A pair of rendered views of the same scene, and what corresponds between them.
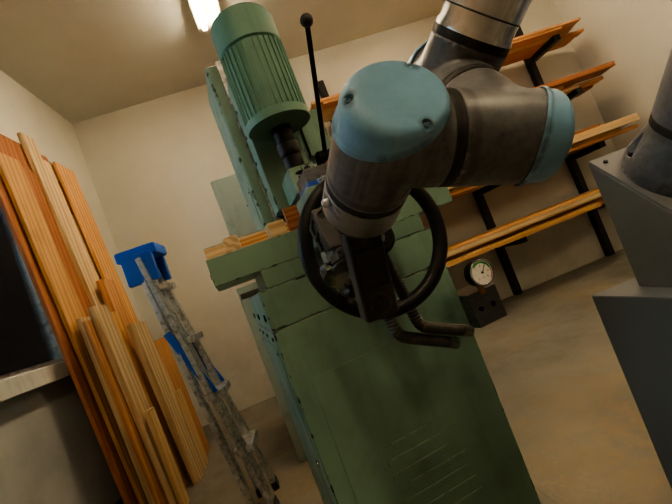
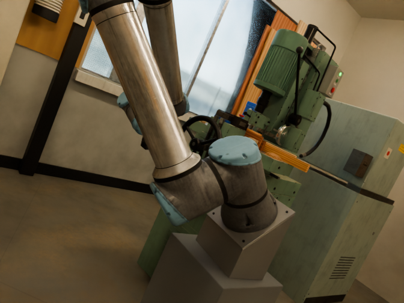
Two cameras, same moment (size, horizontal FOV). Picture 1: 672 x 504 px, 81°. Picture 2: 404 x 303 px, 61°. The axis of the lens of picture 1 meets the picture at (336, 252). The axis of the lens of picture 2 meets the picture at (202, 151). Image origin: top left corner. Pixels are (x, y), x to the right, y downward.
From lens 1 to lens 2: 1.47 m
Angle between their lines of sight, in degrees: 58
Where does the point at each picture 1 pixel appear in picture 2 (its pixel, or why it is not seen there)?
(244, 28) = (276, 41)
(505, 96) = not seen: hidden behind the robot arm
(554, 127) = (133, 121)
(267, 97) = (260, 75)
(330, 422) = not seen: hidden behind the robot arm
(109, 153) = (363, 45)
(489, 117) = (129, 111)
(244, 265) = (195, 127)
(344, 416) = not seen: hidden behind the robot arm
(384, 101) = (122, 96)
